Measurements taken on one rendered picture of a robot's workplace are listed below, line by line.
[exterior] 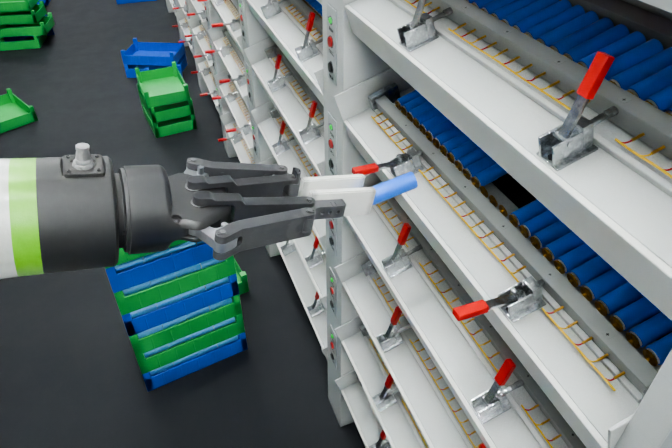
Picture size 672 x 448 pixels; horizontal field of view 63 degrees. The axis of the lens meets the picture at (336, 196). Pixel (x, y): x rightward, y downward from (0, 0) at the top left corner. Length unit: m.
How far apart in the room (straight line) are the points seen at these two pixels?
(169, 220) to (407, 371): 0.64
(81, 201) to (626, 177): 0.42
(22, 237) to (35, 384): 1.43
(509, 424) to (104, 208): 0.54
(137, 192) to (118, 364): 1.38
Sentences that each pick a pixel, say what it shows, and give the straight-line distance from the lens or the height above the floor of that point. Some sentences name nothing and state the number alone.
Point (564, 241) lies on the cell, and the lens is 0.65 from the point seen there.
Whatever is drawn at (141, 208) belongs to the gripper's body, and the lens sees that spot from 0.46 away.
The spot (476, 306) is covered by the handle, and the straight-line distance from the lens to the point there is 0.58.
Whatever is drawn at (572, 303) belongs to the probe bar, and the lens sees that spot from 0.59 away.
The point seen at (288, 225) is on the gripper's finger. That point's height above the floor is 1.06.
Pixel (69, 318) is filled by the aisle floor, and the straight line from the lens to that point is 2.00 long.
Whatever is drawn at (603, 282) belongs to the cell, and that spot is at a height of 0.98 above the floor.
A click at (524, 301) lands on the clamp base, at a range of 0.60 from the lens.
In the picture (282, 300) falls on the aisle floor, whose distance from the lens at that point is 1.87.
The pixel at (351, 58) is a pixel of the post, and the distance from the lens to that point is 0.88.
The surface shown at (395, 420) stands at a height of 0.37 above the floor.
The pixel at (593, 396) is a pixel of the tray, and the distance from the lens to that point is 0.58.
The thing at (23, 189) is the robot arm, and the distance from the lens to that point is 0.46.
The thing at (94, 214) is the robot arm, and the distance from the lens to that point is 0.45.
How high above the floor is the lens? 1.37
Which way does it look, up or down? 37 degrees down
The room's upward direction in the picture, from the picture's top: straight up
